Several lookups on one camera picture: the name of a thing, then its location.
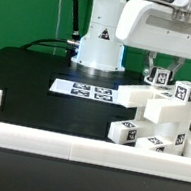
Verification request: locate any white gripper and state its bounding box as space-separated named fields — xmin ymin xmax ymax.
xmin=116 ymin=0 xmax=191 ymax=82

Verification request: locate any white tagged cube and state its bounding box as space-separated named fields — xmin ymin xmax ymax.
xmin=173 ymin=81 xmax=191 ymax=103
xmin=148 ymin=66 xmax=171 ymax=86

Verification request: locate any white U-shaped obstacle frame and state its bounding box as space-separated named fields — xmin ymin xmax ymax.
xmin=0 ymin=90 xmax=191 ymax=182

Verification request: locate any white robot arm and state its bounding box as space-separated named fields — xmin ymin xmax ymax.
xmin=71 ymin=0 xmax=191 ymax=86

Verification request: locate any white hanging cable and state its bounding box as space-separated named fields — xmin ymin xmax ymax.
xmin=48 ymin=0 xmax=66 ymax=56

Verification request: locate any black cable bundle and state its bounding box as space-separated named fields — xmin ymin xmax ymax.
xmin=19 ymin=31 xmax=81 ymax=60

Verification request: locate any white chair back frame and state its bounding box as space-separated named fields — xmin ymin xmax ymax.
xmin=117 ymin=85 xmax=191 ymax=124

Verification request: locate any white marker sheet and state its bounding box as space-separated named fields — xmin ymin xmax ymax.
xmin=50 ymin=78 xmax=119 ymax=104

